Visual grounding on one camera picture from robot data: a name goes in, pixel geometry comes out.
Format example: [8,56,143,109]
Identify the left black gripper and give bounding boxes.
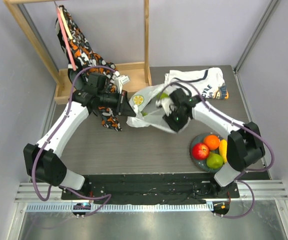
[97,89,136,117]

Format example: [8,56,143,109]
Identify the white plastic bag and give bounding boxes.
[126,83,180,134]

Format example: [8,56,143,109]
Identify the fake green apple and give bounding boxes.
[206,152,224,169]
[157,92,169,100]

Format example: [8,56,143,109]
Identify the fake red apple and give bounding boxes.
[191,143,210,160]

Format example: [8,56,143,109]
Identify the fake orange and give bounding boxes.
[203,134,220,151]

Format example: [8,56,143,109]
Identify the fake yellow lemon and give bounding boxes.
[218,139,227,163]

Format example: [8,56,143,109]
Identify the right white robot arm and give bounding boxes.
[156,88,265,198]

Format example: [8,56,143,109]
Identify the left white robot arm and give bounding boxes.
[24,72,136,200]

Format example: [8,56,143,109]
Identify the wooden clothes rack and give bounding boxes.
[4,0,152,105]

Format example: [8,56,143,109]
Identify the orange black patterned garment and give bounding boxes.
[56,5,122,131]

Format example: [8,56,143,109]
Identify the white printed t-shirt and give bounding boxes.
[164,67,229,100]

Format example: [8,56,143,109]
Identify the blue ceramic plate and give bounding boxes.
[189,132,227,174]

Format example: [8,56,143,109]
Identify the pink clothes hanger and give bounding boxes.
[54,2,76,70]

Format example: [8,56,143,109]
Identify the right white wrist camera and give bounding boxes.
[156,97,177,116]

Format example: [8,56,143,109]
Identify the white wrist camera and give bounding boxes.
[156,97,177,116]
[113,75,130,93]

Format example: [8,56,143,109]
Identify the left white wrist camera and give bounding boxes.
[113,75,130,93]

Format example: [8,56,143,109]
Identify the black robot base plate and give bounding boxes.
[82,173,240,205]

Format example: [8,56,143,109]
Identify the slotted cable duct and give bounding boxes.
[26,201,213,213]

